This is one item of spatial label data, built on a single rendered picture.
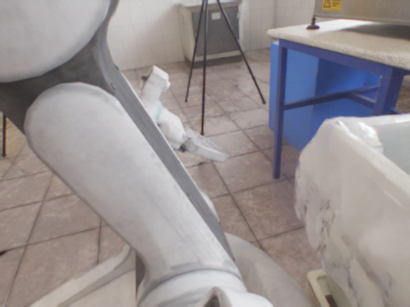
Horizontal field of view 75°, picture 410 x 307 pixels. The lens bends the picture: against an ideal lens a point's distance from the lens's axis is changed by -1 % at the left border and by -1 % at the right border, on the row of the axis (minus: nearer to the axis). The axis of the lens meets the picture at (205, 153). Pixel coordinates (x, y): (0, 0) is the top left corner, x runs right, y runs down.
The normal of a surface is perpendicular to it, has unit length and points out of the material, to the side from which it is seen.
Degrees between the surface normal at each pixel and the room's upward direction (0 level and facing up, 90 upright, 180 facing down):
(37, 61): 115
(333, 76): 90
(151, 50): 90
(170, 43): 90
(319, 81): 90
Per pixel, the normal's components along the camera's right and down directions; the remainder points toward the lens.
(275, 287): -0.09, -0.85
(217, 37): 0.26, 0.48
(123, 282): -0.39, -0.75
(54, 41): 0.47, 0.70
